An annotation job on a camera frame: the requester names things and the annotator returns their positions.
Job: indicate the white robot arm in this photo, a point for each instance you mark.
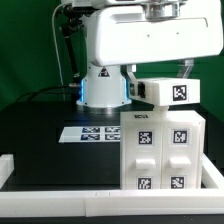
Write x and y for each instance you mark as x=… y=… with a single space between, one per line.
x=105 y=86

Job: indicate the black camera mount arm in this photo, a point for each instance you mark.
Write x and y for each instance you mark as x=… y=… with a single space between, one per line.
x=73 y=25

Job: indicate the white cabinet top block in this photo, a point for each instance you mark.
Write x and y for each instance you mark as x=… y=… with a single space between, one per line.
x=162 y=91

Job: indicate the white sheet with markers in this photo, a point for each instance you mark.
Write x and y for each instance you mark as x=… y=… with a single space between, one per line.
x=78 y=134

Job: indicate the white cabinet body box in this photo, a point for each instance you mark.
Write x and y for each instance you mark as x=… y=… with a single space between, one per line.
x=162 y=116

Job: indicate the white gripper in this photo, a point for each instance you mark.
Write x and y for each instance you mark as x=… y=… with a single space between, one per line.
x=122 y=35

